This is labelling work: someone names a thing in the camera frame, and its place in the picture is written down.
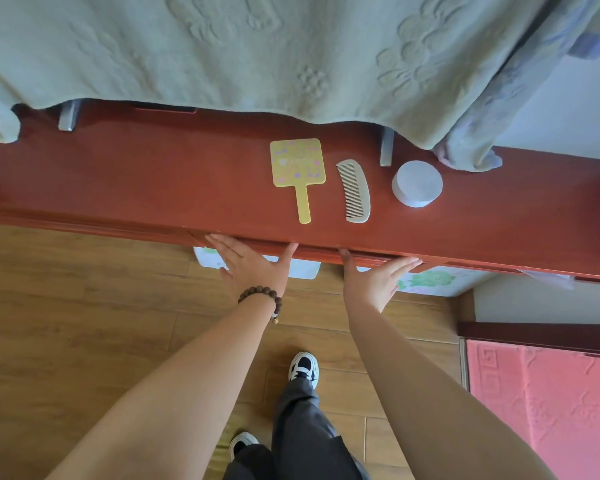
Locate person's left hand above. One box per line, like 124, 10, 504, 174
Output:
203, 233, 299, 299

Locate person's right hand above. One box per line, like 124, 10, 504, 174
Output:
337, 248, 423, 314

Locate cream plastic comb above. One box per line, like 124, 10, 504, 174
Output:
335, 159, 371, 224

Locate white round compact case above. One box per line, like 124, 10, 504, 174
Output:
391, 160, 444, 209

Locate yellow hand mirror makeup tool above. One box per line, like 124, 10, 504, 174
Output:
269, 138, 327, 225

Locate person's left forearm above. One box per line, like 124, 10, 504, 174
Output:
45, 292, 286, 480

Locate person's right forearm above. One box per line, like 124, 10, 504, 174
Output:
347, 299, 561, 480

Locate person's right black white shoe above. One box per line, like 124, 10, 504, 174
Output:
288, 351, 320, 391

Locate person's black white shoe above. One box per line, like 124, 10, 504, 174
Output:
228, 432, 260, 461
288, 351, 320, 391

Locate person's left black white shoe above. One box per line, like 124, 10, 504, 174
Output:
228, 432, 260, 461

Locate red wooden table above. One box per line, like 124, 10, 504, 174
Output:
0, 99, 600, 285

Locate silver stand foot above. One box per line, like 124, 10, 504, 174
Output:
57, 98, 83, 132
379, 127, 395, 167

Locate dark grey trousers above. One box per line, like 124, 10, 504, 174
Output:
222, 377, 371, 480

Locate white paper sheets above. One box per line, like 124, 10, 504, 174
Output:
517, 268, 576, 291

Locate red embossed carpet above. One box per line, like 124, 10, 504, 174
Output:
465, 339, 600, 480

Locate pale green embossed towel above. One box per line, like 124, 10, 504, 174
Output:
0, 0, 571, 151

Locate blue patterned towel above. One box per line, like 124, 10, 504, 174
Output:
432, 0, 600, 172

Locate brown wooden bead bracelet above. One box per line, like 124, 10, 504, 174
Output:
237, 285, 283, 325

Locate dark wooden door frame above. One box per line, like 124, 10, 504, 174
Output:
457, 321, 600, 358

